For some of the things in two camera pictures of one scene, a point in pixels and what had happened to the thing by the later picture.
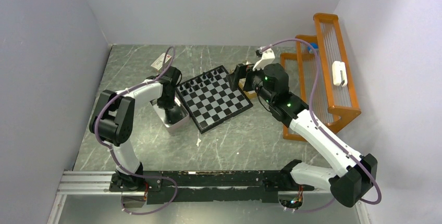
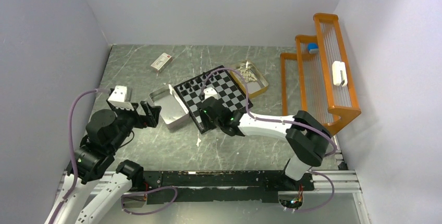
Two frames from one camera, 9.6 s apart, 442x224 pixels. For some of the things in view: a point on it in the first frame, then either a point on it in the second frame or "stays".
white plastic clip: x=339 y=73 stays
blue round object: x=315 y=45 stays
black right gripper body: x=254 y=81 to x=208 y=123
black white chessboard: x=210 y=99 stays
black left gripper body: x=168 y=101 to x=126 y=120
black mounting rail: x=213 y=187 stays
